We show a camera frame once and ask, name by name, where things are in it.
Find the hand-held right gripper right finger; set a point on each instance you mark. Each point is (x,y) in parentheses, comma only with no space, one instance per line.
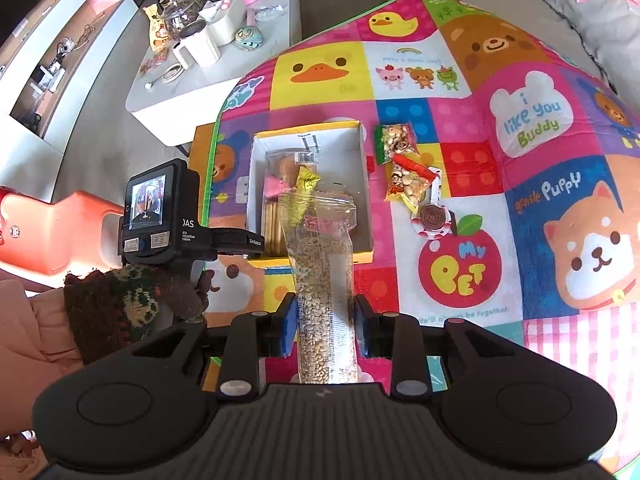
(364,330)

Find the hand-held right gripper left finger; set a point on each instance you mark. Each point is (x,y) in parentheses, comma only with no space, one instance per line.
(289,327)

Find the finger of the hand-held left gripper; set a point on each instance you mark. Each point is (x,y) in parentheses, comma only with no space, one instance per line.
(240,242)

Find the biscuit sticks packet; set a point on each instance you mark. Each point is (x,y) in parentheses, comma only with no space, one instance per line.
(272,227)

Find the clear bag of beans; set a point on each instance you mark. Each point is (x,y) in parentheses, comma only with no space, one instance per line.
(320,285)

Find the pink snack packet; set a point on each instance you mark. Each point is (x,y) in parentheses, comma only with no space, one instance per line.
(275,187)

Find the yellow candy packet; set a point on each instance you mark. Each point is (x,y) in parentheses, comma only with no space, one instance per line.
(306,182)

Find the clear bread packet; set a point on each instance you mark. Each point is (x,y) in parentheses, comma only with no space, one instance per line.
(287,165)

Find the yellow cardboard shoe box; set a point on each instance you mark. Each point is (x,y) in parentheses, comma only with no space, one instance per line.
(345,170)

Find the round lollipop packet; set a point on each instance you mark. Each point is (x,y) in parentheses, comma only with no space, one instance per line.
(434,220)

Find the red peanut snack packet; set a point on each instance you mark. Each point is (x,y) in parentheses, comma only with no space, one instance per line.
(410,185)

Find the person's left hand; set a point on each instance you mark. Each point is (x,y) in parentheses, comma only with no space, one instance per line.
(130,305)

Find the white coffee table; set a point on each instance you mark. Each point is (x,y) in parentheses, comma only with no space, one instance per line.
(210,90)

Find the orange plastic stool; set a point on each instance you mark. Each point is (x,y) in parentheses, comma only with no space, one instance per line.
(65,230)

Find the white kettle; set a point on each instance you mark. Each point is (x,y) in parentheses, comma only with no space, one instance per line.
(200,45)

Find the grey television cabinet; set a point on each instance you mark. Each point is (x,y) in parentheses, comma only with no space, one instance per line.
(30,125)

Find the yellow cartoon snack bag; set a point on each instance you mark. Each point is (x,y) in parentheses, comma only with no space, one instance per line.
(157,30)

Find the round teal toy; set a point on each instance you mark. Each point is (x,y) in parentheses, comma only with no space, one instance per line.
(249,37)

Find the white container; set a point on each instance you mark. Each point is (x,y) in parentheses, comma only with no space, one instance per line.
(222,25)

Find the colourful printed play mat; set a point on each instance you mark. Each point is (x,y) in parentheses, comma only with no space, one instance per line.
(500,210)

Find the small glass jar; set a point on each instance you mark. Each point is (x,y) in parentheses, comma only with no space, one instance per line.
(177,12)

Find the grey sofa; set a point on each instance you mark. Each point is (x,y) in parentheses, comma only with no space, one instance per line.
(590,25)

